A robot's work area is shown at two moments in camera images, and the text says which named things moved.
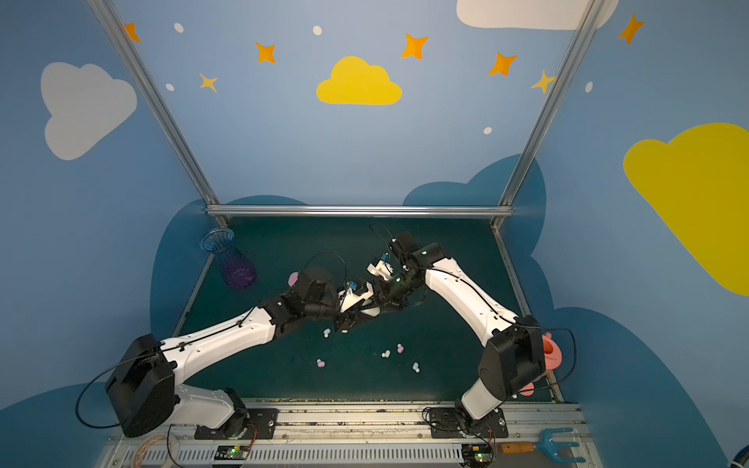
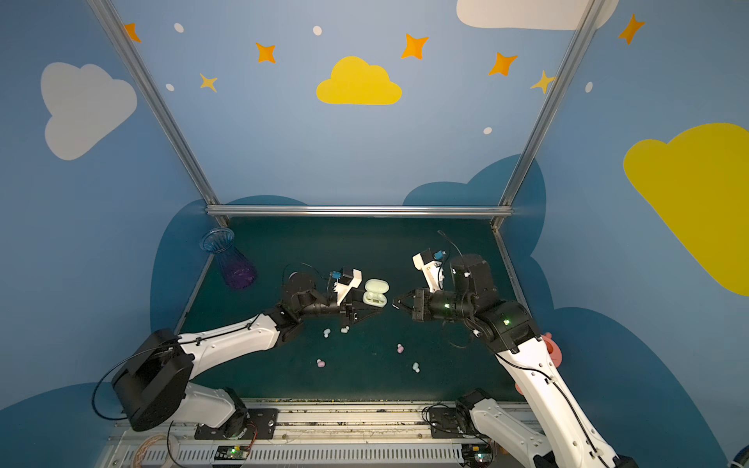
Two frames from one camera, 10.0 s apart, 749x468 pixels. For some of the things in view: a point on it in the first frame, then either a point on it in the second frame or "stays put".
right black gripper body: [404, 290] → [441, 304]
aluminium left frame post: [161, 110] stays put
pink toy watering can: [552, 361] stays put
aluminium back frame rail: [359, 211] stays put
